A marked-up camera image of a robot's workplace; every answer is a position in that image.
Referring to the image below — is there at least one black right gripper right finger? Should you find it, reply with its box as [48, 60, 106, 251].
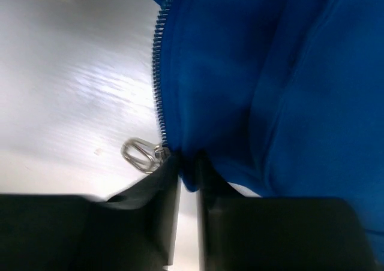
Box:
[194, 153, 378, 270]

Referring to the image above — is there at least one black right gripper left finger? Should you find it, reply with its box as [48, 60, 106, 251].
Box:
[1, 155, 179, 270]

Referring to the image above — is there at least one blue jacket white lining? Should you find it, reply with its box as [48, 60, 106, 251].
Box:
[152, 0, 383, 251]

